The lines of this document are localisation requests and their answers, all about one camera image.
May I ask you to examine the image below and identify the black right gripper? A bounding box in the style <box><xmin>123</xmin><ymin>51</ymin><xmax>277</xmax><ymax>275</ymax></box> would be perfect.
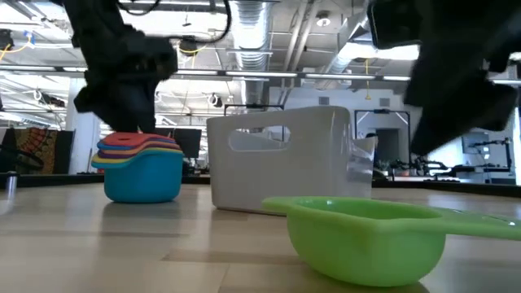
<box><xmin>366</xmin><ymin>0</ymin><xmax>521</xmax><ymax>156</ymax></box>

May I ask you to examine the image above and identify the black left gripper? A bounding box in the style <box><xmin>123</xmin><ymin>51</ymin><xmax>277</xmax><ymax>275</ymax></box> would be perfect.
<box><xmin>71</xmin><ymin>24</ymin><xmax>179</xmax><ymax>134</ymax></box>

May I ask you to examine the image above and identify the pink measuring cup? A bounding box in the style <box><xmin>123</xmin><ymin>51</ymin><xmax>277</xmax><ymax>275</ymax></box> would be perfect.
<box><xmin>102</xmin><ymin>132</ymin><xmax>177</xmax><ymax>148</ymax></box>

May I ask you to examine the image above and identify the purple measuring cup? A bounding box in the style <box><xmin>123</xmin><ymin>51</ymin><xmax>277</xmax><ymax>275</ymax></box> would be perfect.
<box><xmin>96</xmin><ymin>145</ymin><xmax>182</xmax><ymax>160</ymax></box>

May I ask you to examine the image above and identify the yellow measuring cup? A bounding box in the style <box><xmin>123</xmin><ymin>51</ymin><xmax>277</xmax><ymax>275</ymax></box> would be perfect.
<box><xmin>91</xmin><ymin>148</ymin><xmax>183</xmax><ymax>165</ymax></box>

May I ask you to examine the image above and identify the orange measuring cup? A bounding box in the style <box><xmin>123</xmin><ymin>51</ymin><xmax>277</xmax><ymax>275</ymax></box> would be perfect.
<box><xmin>99</xmin><ymin>140</ymin><xmax>180</xmax><ymax>152</ymax></box>

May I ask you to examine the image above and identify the teal measuring cup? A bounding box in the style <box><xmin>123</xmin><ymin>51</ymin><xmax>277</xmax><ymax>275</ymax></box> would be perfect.
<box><xmin>90</xmin><ymin>148</ymin><xmax>185</xmax><ymax>204</ymax></box>

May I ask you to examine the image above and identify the green measuring cup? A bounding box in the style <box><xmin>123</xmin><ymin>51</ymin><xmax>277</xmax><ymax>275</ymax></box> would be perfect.
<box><xmin>262</xmin><ymin>195</ymin><xmax>521</xmax><ymax>288</ymax></box>

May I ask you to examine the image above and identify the grey plastic basket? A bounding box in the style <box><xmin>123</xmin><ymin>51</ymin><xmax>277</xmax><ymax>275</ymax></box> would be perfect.
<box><xmin>206</xmin><ymin>105</ymin><xmax>379</xmax><ymax>216</ymax></box>

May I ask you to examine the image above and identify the white column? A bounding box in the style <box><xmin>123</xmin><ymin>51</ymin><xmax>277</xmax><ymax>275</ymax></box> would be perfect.
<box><xmin>66</xmin><ymin>78</ymin><xmax>103</xmax><ymax>175</ymax></box>

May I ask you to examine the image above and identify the colourful patterned wall hanging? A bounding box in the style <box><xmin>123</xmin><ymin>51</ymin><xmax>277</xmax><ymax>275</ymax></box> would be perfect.
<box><xmin>14</xmin><ymin>127</ymin><xmax>59</xmax><ymax>174</ymax></box>

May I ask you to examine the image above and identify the black metal table frame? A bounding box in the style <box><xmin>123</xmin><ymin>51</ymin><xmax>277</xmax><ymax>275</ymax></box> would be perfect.
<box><xmin>0</xmin><ymin>173</ymin><xmax>521</xmax><ymax>199</ymax></box>

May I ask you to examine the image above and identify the silver ventilation duct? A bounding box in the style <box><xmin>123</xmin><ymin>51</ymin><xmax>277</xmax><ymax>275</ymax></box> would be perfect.
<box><xmin>230</xmin><ymin>0</ymin><xmax>274</xmax><ymax>107</ymax></box>

